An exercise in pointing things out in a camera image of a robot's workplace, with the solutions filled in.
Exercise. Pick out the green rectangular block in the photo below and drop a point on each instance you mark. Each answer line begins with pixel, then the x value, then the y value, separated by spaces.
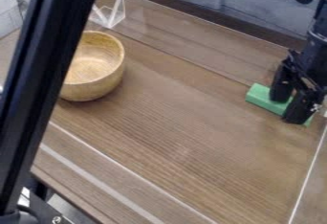
pixel 258 96

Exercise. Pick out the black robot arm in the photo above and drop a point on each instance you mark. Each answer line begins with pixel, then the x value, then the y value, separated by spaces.
pixel 316 37

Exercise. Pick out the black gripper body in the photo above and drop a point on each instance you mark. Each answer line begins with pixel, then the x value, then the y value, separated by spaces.
pixel 308 69

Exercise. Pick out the black metal bracket with screw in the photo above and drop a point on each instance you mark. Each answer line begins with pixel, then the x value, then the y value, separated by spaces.
pixel 44 212

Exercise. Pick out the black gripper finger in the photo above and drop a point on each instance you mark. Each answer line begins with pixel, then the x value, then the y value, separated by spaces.
pixel 304 104
pixel 282 85

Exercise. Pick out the wooden bowl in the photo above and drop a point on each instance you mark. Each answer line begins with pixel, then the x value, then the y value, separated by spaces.
pixel 96 69

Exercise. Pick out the clear acrylic corner bracket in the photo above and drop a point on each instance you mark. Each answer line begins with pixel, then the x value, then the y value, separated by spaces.
pixel 105 16

